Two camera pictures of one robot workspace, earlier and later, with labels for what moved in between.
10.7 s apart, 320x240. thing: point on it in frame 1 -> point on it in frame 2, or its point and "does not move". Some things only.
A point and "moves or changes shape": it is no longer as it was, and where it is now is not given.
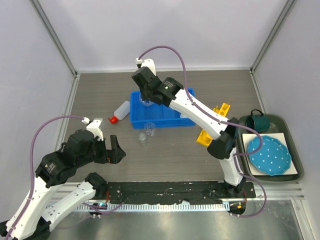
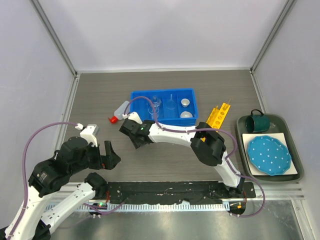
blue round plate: (274, 158) does not move
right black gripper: (143, 95) -> (136, 144)
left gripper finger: (114, 143) -> (109, 151)
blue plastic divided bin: (162, 116) does not move
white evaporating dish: (183, 116) does not move
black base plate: (175, 192) does not move
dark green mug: (258, 122) does not move
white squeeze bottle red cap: (121, 112) does not move
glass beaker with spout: (149, 128) moves or changes shape
